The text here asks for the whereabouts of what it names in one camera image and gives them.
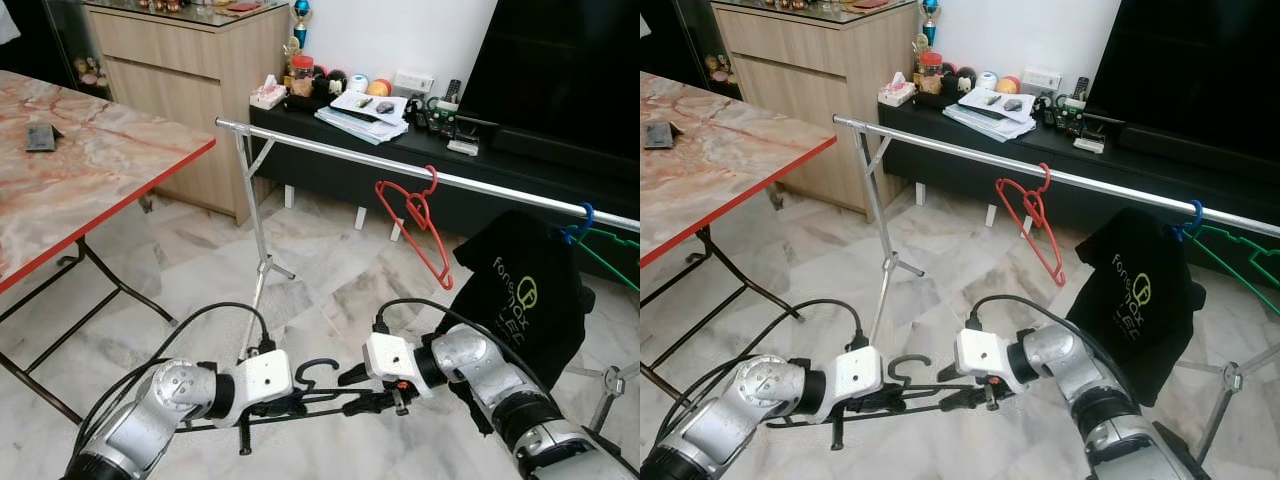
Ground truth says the red plastic hanger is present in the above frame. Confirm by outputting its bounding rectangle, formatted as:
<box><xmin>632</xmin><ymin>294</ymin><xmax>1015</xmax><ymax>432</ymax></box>
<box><xmin>995</xmin><ymin>163</ymin><xmax>1067</xmax><ymax>288</ymax></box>
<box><xmin>375</xmin><ymin>165</ymin><xmax>454</xmax><ymax>291</ymax></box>

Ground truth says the blue plastic hanger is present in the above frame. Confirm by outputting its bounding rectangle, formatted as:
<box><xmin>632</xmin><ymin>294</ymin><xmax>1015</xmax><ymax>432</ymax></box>
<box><xmin>1173</xmin><ymin>198</ymin><xmax>1206</xmax><ymax>244</ymax></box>
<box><xmin>557</xmin><ymin>201</ymin><xmax>597</xmax><ymax>247</ymax></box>

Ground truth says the green plastic hanger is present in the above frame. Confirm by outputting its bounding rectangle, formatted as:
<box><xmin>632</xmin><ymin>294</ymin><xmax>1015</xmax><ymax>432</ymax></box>
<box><xmin>575</xmin><ymin>225</ymin><xmax>641</xmax><ymax>293</ymax></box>
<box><xmin>1185</xmin><ymin>222</ymin><xmax>1280</xmax><ymax>321</ymax></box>

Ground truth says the black printed t-shirt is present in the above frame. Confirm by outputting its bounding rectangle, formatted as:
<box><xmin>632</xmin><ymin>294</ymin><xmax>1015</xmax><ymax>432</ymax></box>
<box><xmin>1075</xmin><ymin>207</ymin><xmax>1209</xmax><ymax>408</ymax></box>
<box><xmin>449</xmin><ymin>208</ymin><xmax>597</xmax><ymax>393</ymax></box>

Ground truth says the black TV console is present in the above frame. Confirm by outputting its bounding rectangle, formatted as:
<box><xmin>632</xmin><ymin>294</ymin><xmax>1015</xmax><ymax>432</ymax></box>
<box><xmin>878</xmin><ymin>97</ymin><xmax>1280</xmax><ymax>261</ymax></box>
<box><xmin>249</xmin><ymin>100</ymin><xmax>641</xmax><ymax>263</ymax></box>

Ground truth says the stack of papers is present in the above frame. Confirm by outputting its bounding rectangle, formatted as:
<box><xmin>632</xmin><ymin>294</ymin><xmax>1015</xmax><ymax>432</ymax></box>
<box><xmin>942</xmin><ymin>88</ymin><xmax>1037</xmax><ymax>143</ymax></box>
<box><xmin>314</xmin><ymin>90</ymin><xmax>412</xmax><ymax>147</ymax></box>

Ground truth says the remote control holder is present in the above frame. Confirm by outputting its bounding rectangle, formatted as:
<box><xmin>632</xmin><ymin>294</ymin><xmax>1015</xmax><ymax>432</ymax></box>
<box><xmin>409</xmin><ymin>78</ymin><xmax>463</xmax><ymax>138</ymax></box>
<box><xmin>1036</xmin><ymin>76</ymin><xmax>1091</xmax><ymax>136</ymax></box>

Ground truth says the marble folding table red edge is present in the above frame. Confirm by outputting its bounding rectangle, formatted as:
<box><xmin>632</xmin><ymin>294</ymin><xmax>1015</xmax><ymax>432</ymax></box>
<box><xmin>0</xmin><ymin>70</ymin><xmax>217</xmax><ymax>426</ymax></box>
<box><xmin>640</xmin><ymin>70</ymin><xmax>839</xmax><ymax>401</ymax></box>

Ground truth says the pink tissue box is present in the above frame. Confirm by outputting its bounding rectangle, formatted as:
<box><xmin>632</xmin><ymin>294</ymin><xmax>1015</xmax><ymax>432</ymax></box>
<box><xmin>249</xmin><ymin>74</ymin><xmax>289</xmax><ymax>110</ymax></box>
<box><xmin>878</xmin><ymin>72</ymin><xmax>918</xmax><ymax>107</ymax></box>

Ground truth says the red lid jar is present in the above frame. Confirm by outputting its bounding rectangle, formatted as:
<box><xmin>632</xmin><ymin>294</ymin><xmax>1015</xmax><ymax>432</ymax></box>
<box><xmin>917</xmin><ymin>52</ymin><xmax>945</xmax><ymax>98</ymax></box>
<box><xmin>287</xmin><ymin>55</ymin><xmax>317</xmax><ymax>100</ymax></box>

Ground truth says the black soundbar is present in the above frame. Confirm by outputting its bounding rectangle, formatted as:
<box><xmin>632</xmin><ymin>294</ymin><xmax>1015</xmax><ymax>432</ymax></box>
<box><xmin>453</xmin><ymin>113</ymin><xmax>641</xmax><ymax>189</ymax></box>
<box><xmin>1085</xmin><ymin>112</ymin><xmax>1280</xmax><ymax>186</ymax></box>

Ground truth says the light wooden cabinet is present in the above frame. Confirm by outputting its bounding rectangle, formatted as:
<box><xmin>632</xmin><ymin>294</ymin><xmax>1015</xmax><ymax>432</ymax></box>
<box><xmin>82</xmin><ymin>0</ymin><xmax>292</xmax><ymax>227</ymax></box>
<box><xmin>710</xmin><ymin>0</ymin><xmax>919</xmax><ymax>213</ymax></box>

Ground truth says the black television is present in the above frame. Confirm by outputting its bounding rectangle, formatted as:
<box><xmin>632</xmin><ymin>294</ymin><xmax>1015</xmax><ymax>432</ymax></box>
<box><xmin>455</xmin><ymin>0</ymin><xmax>641</xmax><ymax>151</ymax></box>
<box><xmin>1085</xmin><ymin>0</ymin><xmax>1280</xmax><ymax>151</ymax></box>

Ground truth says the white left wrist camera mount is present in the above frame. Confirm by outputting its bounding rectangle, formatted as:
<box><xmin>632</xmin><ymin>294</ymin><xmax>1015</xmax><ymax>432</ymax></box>
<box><xmin>822</xmin><ymin>345</ymin><xmax>885</xmax><ymax>401</ymax></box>
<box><xmin>231</xmin><ymin>347</ymin><xmax>297</xmax><ymax>407</ymax></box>

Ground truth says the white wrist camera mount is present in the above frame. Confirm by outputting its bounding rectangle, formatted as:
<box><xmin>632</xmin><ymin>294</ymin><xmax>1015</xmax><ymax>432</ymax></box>
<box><xmin>231</xmin><ymin>347</ymin><xmax>297</xmax><ymax>407</ymax></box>
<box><xmin>361</xmin><ymin>331</ymin><xmax>421</xmax><ymax>388</ymax></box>
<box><xmin>822</xmin><ymin>345</ymin><xmax>885</xmax><ymax>401</ymax></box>
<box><xmin>953</xmin><ymin>328</ymin><xmax>1013</xmax><ymax>381</ymax></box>

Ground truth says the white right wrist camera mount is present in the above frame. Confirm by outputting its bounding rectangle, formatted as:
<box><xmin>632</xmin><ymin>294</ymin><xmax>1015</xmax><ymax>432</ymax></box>
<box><xmin>361</xmin><ymin>331</ymin><xmax>421</xmax><ymax>388</ymax></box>
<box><xmin>953</xmin><ymin>328</ymin><xmax>1013</xmax><ymax>381</ymax></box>

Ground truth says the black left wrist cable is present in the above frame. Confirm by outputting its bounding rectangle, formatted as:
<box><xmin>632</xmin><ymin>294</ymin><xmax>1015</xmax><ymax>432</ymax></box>
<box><xmin>655</xmin><ymin>298</ymin><xmax>867</xmax><ymax>441</ymax></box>
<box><xmin>74</xmin><ymin>301</ymin><xmax>277</xmax><ymax>471</ymax></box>

